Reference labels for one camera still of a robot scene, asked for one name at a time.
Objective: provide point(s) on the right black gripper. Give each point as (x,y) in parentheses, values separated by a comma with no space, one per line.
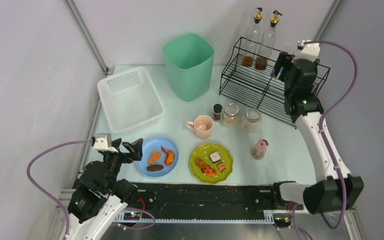
(286,67)

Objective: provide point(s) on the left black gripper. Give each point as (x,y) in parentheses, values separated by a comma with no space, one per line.
(123,153)

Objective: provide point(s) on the glass oil bottle gold spout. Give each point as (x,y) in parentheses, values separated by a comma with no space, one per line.
(252,37)

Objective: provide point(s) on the clear bottle blue label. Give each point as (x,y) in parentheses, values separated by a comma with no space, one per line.
(284,63)

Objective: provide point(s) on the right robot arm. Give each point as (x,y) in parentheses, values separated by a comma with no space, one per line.
(335,189)

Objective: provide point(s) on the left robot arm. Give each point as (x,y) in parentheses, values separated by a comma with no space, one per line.
(99,195)

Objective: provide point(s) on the blue round plate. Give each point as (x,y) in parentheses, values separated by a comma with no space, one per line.
(155,144)

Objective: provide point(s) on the orange fried food piece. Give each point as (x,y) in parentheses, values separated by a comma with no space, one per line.
(155,156)

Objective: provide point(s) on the dark brown sea cucumber toy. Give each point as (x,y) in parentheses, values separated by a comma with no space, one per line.
(154,167)

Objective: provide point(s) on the orange chicken wing toy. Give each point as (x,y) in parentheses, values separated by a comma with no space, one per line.
(170,156)

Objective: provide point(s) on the white plastic perforated basket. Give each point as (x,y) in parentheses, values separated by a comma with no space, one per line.
(130,100)

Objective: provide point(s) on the green scalloped plate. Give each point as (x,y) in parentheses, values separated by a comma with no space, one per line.
(211,163)

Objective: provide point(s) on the pink ceramic mug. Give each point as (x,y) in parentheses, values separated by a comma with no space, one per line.
(202,126)

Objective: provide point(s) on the open glass jar right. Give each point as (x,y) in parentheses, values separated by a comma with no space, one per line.
(251,120)

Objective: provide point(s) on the open glass jar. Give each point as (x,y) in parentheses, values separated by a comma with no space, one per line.
(230,116)
(251,120)

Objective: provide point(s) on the orange grilled fish toy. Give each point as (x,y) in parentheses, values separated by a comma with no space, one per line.
(205,168)

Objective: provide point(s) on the black white sushi cube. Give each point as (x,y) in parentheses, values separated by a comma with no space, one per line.
(215,157)

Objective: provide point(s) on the open glass jar left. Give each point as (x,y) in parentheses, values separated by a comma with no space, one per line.
(230,116)

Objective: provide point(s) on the small black-lid spice jar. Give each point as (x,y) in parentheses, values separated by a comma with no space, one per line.
(217,112)

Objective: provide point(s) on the pink bacon strips toy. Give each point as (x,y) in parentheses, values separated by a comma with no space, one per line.
(221,167)

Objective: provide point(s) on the pink-lid spice shaker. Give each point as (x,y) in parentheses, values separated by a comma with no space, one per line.
(258,151)

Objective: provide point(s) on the green plastic waste bin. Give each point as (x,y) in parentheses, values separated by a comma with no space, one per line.
(189,62)

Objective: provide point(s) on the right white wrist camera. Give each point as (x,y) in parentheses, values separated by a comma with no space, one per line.
(308,51)

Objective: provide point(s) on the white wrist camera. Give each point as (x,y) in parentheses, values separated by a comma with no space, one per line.
(102,142)
(308,51)

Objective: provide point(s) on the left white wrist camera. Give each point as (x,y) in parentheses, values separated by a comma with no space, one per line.
(102,142)

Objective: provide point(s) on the black wire two-tier rack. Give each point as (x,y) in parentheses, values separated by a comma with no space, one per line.
(258,89)

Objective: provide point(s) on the right aluminium frame post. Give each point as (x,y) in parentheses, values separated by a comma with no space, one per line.
(328,19)

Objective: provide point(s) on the aluminium frame post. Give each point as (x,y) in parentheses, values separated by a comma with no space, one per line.
(84,31)
(328,19)

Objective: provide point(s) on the left aluminium frame post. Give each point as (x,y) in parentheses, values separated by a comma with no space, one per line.
(84,31)

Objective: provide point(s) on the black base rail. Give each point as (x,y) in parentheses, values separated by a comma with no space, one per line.
(203,202)

